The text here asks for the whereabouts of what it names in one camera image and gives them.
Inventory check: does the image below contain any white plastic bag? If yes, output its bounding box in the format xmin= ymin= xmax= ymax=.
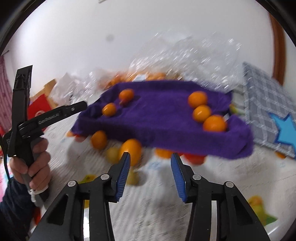
xmin=49 ymin=73 xmax=82 ymax=107

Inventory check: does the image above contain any pile of small oranges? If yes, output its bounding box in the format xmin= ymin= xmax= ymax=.
xmin=105 ymin=72 xmax=167 ymax=90

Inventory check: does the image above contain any purple towel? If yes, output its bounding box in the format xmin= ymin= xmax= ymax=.
xmin=72 ymin=80 xmax=255 ymax=161

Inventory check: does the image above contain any large clear plastic bag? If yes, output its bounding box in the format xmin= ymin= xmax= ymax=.
xmin=128 ymin=30 xmax=241 ymax=93

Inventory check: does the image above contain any person's left forearm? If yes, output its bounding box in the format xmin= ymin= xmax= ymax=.
xmin=0 ymin=177 xmax=41 ymax=241

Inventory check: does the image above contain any mandarin orange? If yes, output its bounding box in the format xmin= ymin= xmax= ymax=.
xmin=203 ymin=115 xmax=227 ymax=132
xmin=119 ymin=89 xmax=135 ymax=104
xmin=188 ymin=91 xmax=208 ymax=109
xmin=193 ymin=105 xmax=212 ymax=123
xmin=102 ymin=103 xmax=117 ymax=117
xmin=91 ymin=130 xmax=108 ymax=150

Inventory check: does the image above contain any grey checked blue star bag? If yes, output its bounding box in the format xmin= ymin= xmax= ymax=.
xmin=242 ymin=61 xmax=296 ymax=159

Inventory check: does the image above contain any oval orange citrus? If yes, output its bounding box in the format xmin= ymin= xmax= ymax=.
xmin=119 ymin=138 xmax=142 ymax=167

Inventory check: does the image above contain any small crumpled clear bag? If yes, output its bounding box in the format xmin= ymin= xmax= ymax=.
xmin=83 ymin=67 xmax=112 ymax=93

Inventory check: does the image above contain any pink patterned cloth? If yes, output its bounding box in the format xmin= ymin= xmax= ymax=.
xmin=0 ymin=56 xmax=15 ymax=136

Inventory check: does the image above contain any person's left hand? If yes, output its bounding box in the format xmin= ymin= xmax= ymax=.
xmin=10 ymin=138 xmax=52 ymax=190

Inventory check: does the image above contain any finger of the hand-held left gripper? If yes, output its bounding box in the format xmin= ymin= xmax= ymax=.
xmin=60 ymin=100 xmax=88 ymax=117

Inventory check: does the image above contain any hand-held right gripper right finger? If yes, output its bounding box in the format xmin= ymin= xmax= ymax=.
xmin=171 ymin=152 xmax=271 ymax=241

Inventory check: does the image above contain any red paper bag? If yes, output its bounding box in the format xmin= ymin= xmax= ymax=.
xmin=28 ymin=94 xmax=55 ymax=121

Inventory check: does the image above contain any fruit print plastic tablecloth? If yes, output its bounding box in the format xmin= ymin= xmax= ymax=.
xmin=30 ymin=100 xmax=296 ymax=241

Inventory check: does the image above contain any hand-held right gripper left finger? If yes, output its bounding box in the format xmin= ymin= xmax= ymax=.
xmin=29 ymin=152 xmax=131 ymax=241

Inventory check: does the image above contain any brown wooden door frame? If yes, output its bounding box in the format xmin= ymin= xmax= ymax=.
xmin=269 ymin=14 xmax=287 ymax=87

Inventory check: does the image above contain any small yellow-green fruit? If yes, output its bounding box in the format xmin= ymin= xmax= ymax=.
xmin=106 ymin=148 xmax=121 ymax=163

